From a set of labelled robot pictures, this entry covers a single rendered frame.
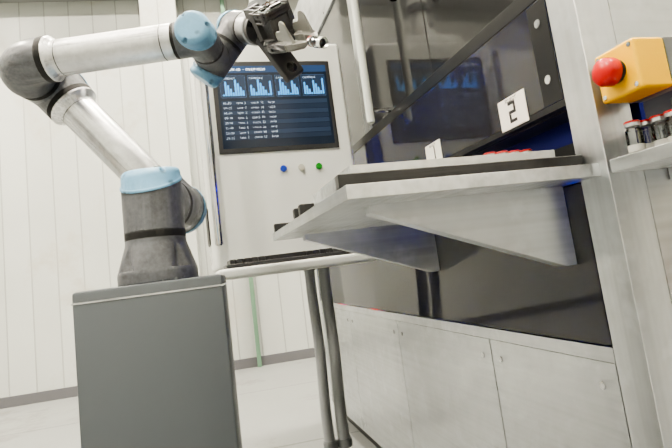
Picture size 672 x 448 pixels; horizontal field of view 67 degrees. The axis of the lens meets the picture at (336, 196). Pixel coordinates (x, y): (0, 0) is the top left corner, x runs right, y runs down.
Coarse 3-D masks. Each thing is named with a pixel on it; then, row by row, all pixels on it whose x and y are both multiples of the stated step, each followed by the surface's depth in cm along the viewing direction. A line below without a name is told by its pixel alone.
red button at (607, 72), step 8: (600, 64) 70; (608, 64) 69; (616, 64) 69; (592, 72) 72; (600, 72) 70; (608, 72) 69; (616, 72) 69; (600, 80) 71; (608, 80) 70; (616, 80) 70
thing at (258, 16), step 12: (276, 0) 107; (252, 12) 105; (264, 12) 102; (276, 12) 103; (288, 12) 104; (252, 24) 112; (264, 24) 102; (276, 24) 104; (288, 24) 106; (252, 36) 112; (264, 36) 107; (264, 48) 108
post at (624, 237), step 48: (576, 0) 79; (576, 48) 79; (576, 96) 80; (576, 144) 81; (624, 144) 77; (624, 192) 75; (624, 240) 74; (624, 288) 74; (624, 336) 75; (624, 384) 76
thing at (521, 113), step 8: (512, 96) 95; (520, 96) 93; (504, 104) 98; (512, 104) 96; (520, 104) 93; (504, 112) 98; (520, 112) 94; (504, 120) 98; (520, 120) 94; (528, 120) 92; (504, 128) 99
